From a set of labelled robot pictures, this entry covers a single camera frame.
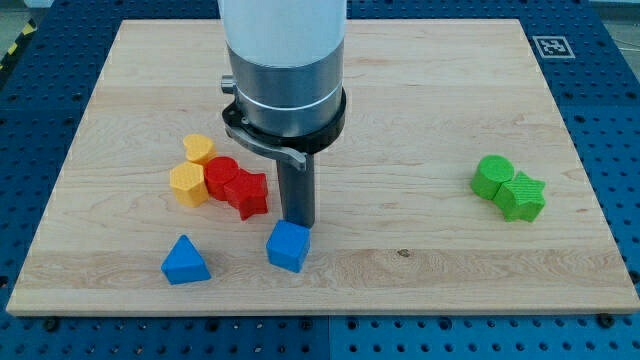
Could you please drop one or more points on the black flange mount ring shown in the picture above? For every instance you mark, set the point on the black flange mount ring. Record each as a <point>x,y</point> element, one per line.
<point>290,150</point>

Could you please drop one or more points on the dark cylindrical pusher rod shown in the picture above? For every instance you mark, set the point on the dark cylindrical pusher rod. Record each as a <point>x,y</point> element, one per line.
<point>297,192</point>

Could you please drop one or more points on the blue cube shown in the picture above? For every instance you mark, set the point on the blue cube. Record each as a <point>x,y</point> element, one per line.
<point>288,246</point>

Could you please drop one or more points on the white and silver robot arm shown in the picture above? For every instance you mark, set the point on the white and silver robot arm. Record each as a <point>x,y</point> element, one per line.
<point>286,59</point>

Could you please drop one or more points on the blue triangle block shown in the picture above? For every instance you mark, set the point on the blue triangle block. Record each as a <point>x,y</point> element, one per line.
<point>184,264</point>

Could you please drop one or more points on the red star block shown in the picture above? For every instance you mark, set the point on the red star block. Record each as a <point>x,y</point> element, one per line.
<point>247,192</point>

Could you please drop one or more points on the red cylinder block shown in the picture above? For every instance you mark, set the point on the red cylinder block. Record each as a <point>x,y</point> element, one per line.
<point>217,173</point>

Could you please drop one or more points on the yellow heart block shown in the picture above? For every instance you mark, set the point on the yellow heart block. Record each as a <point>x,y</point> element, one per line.
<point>199,148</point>

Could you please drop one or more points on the yellow hexagon block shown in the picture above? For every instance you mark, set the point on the yellow hexagon block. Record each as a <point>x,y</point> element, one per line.
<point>188,184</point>

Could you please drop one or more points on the wooden board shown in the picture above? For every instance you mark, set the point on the wooden board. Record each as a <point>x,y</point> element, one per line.
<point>398,228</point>

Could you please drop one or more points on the green cylinder block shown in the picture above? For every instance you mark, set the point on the green cylinder block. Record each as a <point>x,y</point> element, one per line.
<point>491,172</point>

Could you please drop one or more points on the green star block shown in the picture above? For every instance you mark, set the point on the green star block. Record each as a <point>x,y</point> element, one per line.
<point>521,198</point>

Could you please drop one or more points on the white fiducial marker tag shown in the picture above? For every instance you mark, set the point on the white fiducial marker tag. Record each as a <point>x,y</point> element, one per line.
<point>553,47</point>

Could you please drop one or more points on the yellow black hazard tape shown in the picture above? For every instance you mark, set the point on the yellow black hazard tape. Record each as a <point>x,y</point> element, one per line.
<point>18,47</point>

